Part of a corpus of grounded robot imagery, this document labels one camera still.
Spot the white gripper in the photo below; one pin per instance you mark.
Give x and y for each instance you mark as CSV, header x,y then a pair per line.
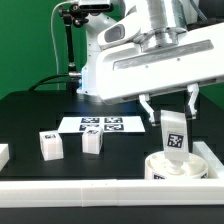
x,y
124,72

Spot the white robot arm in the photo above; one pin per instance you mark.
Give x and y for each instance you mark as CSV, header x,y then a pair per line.
x,y
151,24

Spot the white sheet with tags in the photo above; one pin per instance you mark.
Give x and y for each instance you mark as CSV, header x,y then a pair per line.
x,y
108,124

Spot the white block at left edge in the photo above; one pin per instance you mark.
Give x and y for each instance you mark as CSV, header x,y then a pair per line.
x,y
4,155

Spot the white obstacle wall frame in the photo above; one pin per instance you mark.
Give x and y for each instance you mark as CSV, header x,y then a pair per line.
x,y
112,192

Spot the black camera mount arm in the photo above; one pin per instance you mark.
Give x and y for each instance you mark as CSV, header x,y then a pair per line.
x,y
74,16

